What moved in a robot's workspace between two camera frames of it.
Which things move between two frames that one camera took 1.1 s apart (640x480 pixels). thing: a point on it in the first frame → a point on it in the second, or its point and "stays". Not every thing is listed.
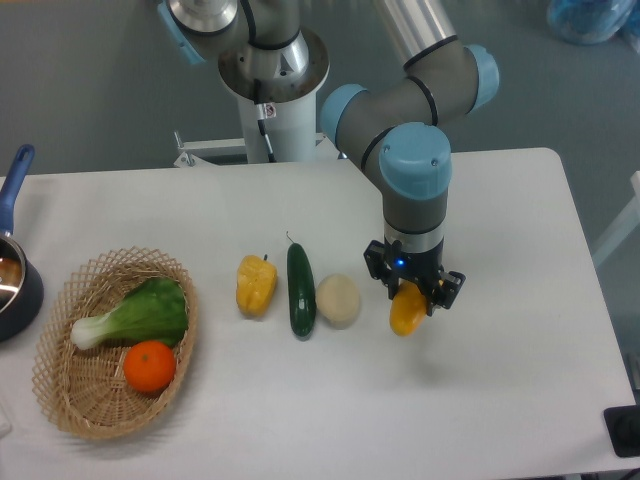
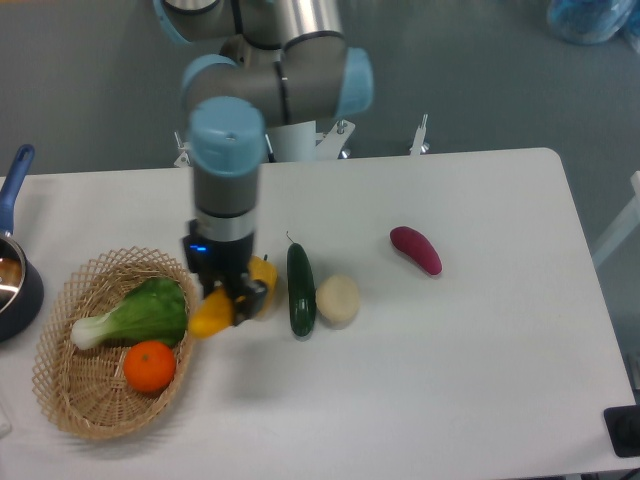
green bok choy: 153,310 stays
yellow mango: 408,308 → 212,314
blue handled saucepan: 21,288 stays
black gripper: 390,265 → 225,264
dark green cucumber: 301,290 stays
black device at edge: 623,426 stays
